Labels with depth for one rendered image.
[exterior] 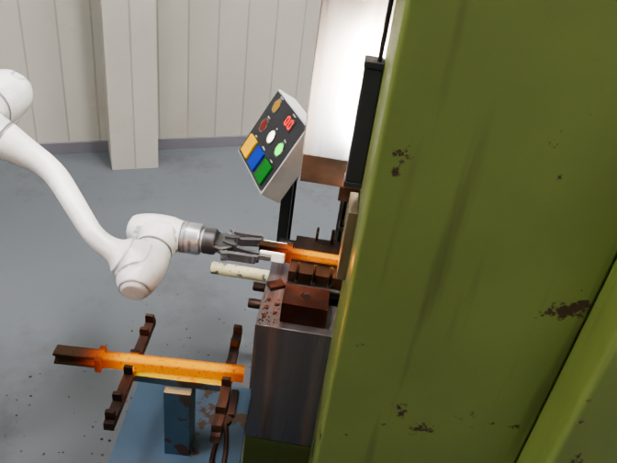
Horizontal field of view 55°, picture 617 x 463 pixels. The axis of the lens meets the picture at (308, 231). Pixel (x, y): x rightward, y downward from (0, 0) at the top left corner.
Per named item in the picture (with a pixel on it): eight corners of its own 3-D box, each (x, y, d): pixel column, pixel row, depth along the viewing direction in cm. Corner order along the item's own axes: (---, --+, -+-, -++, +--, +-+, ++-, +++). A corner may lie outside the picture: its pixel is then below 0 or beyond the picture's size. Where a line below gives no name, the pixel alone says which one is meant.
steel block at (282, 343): (244, 435, 178) (254, 323, 154) (265, 347, 210) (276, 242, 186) (431, 468, 177) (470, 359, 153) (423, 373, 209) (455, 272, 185)
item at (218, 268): (209, 276, 220) (209, 265, 217) (212, 268, 224) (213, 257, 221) (328, 296, 218) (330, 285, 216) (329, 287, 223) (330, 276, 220)
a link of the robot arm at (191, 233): (178, 258, 168) (199, 262, 167) (178, 231, 163) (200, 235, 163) (187, 241, 175) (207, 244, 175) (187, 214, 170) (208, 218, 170)
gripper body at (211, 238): (206, 242, 174) (237, 247, 174) (198, 259, 167) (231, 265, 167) (207, 220, 170) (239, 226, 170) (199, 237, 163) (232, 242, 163)
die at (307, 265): (286, 293, 166) (288, 268, 162) (294, 253, 183) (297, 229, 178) (435, 317, 165) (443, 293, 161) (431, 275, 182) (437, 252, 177)
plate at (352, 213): (336, 279, 129) (348, 212, 120) (338, 255, 137) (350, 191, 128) (344, 280, 129) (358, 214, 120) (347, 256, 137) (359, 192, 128)
